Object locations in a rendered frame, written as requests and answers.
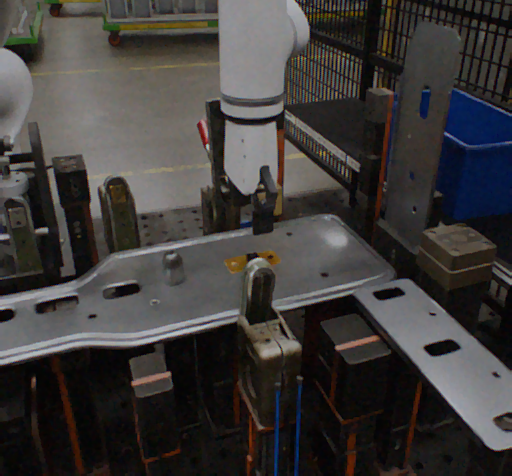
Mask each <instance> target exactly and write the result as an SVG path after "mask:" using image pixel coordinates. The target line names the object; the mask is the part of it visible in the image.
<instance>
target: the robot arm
mask: <svg viewBox="0 0 512 476"><path fill-rule="evenodd" d="M202 1H205V2H207V3H210V4H212V5H214V6H216V7H218V27H219V43H220V75H221V109H222V111H223V112H224V117H225V119H226V126H225V153H224V168H225V172H226V174H227V175H228V177H229V178H230V180H232V182H233V183H230V193H232V205H233V206H234V207H235V206H241V205H248V204H251V194H252V200H253V205H254V210H252V234H253V235H260V234H266V233H271V232H272V231H274V215H275V210H276V203H277V198H278V190H277V187H276V186H277V176H278V148H277V130H276V121H277V120H278V119H279V118H280V112H281V111H282V110H283V91H284V68H286V63H287V61H289V60H291V59H293V58H295V57H296V56H299V55H300V53H301V52H302V51H303V50H304V49H305V47H306V46H307V42H308V39H309V31H310V27H308V23H307V20H306V18H305V15H304V14H303V12H302V10H301V8H300V7H299V5H298V4H297V3H295V2H294V1H293V0H202ZM18 3H19V0H0V138H3V135H10V137H11V140H13V143H15V147H14V148H12V152H8V153H7V152H6V153H5V155H11V154H20V153H21V151H20V142H19V141H20V134H21V131H22V128H23V124H24V122H26V119H27V116H28V113H29V110H30V106H31V103H32V97H33V82H32V77H31V74H30V71H28V69H27V66H26V65H25V63H24V62H23V61H22V60H21V57H18V56H17V55H16V54H14V53H13V52H10V51H7V50H4V48H2V47H3V46H4V44H5V42H6V41H7V39H8V36H9V33H10V31H11V28H12V24H13V20H15V17H16V12H17V8H18ZM258 185H263V186H264V188H260V189H256V186H258ZM261 193H266V194H265V199H263V200H262V201H261V202H260V201H258V196H257V194H261Z"/></svg>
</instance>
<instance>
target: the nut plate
mask: <svg viewBox="0 0 512 476"><path fill-rule="evenodd" d="M254 254H255V257H250V255H251V254H247V255H244V256H240V257H235V258H229V259H225V260H224V262H225V264H226V267H227V269H228V270H229V272H230V273H238V272H242V269H243V267H244V265H246V264H247V263H248V262H249V261H251V260H253V259H256V258H264V259H266V260H268V261H269V263H270V265H274V264H279V263H281V259H280V258H279V257H278V255H277V254H276V253H275V251H274V250H266V251H261V253H254ZM269 255H272V257H274V258H271V259H269V258H268V256H269ZM232 264H237V265H236V267H234V265H232Z"/></svg>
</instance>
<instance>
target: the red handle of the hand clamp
mask: <svg viewBox="0 0 512 476"><path fill-rule="evenodd" d="M197 129H198V132H199V135H200V138H201V142H202V145H204V148H205V149H206V151H207V155H208V158H209V161H210V153H209V140H208V129H207V120H200V121H199V122H198V123H197ZM219 179H220V192H221V196H227V194H228V193H229V192H230V187H228V185H227V182H226V178H225V176H223V177H219Z"/></svg>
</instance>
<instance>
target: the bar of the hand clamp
mask: <svg viewBox="0 0 512 476"><path fill-rule="evenodd" d="M204 102H205V103H206V116H207V129H208V140H209V153H210V166H211V179H212V184H213V186H214V188H215V193H216V202H215V203H216V204H219V203H221V192H220V179H219V177H223V176H227V184H228V187H230V183H233V182H232V180H230V178H229V177H228V175H227V174H226V172H225V168H224V153H225V126H226V119H225V117H224V112H223V111H222V109H221V97H220V98H210V99H206V100H204Z"/></svg>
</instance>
